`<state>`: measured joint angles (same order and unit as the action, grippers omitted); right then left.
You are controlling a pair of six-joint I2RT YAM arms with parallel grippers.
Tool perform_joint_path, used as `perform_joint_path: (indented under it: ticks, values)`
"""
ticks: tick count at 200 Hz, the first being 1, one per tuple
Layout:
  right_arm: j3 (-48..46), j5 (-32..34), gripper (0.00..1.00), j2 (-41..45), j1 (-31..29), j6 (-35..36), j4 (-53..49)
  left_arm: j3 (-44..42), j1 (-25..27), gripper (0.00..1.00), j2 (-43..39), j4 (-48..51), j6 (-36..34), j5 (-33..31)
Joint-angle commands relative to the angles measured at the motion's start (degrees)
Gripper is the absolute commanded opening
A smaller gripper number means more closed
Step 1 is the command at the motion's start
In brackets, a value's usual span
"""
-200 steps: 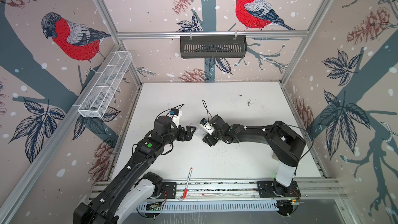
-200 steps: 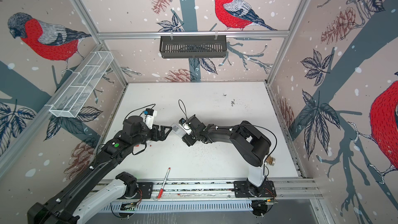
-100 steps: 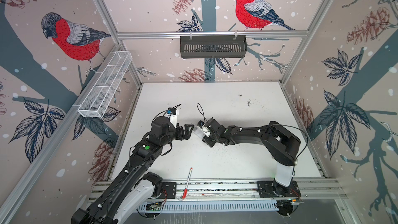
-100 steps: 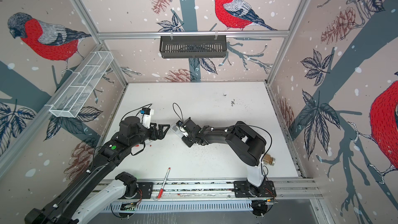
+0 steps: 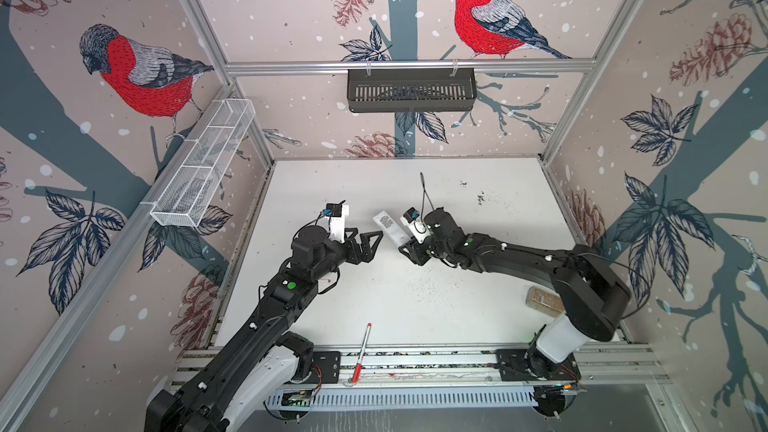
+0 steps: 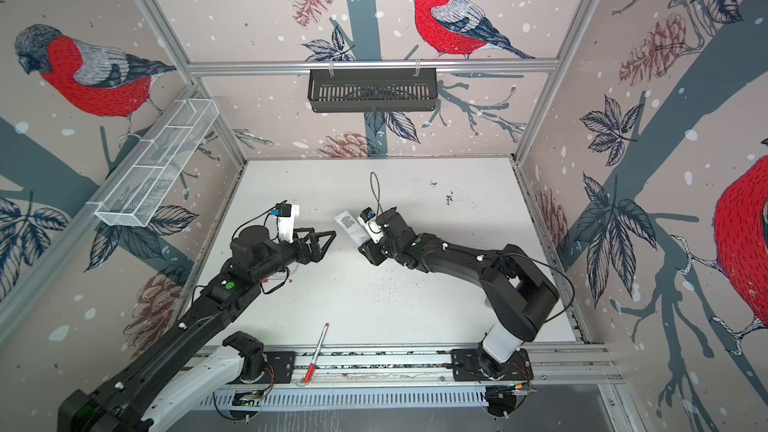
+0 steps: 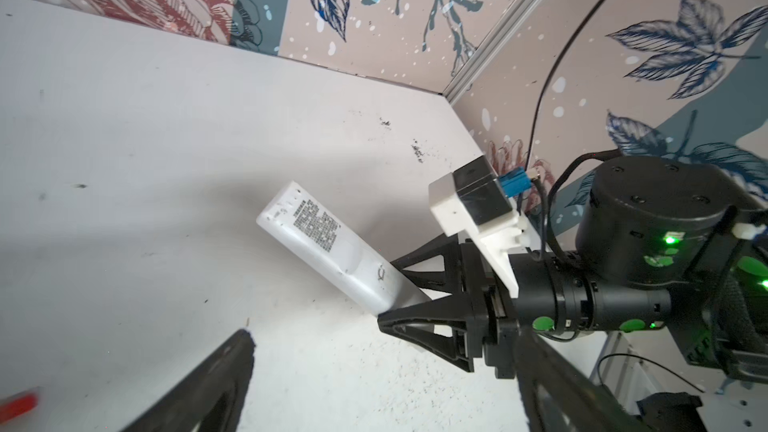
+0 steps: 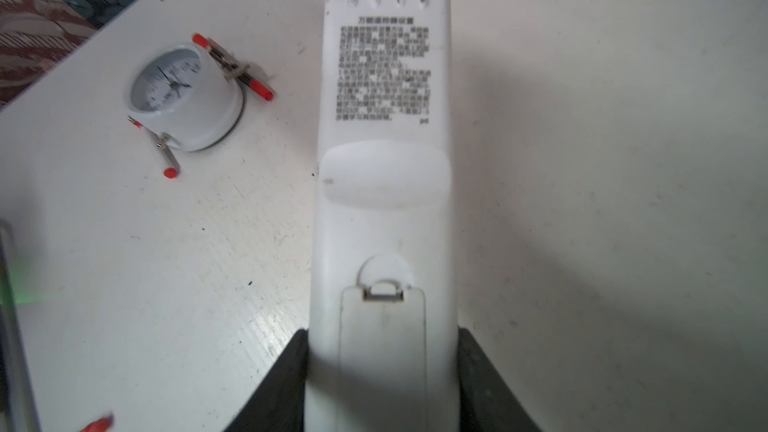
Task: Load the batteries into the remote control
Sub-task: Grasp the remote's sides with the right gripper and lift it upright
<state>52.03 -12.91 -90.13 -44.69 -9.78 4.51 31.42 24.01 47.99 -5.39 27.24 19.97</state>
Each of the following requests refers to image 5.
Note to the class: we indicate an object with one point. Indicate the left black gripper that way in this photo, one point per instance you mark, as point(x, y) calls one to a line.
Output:
point(355, 256)

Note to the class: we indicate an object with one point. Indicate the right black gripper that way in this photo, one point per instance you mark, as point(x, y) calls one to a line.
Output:
point(416, 251)

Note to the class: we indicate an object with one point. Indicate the white remote control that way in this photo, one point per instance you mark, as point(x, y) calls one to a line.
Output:
point(391, 229)

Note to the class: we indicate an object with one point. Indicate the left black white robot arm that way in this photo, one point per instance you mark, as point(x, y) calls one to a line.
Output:
point(201, 404)

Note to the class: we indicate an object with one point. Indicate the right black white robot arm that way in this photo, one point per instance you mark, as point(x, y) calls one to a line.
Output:
point(594, 297)

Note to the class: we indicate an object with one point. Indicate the black hanging basket shelf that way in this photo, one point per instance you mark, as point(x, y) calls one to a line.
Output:
point(411, 90)

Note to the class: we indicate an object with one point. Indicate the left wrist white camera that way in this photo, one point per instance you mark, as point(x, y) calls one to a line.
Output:
point(336, 213)

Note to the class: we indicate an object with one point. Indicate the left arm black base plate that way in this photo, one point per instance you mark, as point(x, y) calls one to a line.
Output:
point(318, 368)

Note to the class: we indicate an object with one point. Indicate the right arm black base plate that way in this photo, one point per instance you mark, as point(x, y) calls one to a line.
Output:
point(524, 365)

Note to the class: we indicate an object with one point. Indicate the white wire mesh shelf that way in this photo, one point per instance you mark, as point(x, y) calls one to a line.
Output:
point(190, 191)

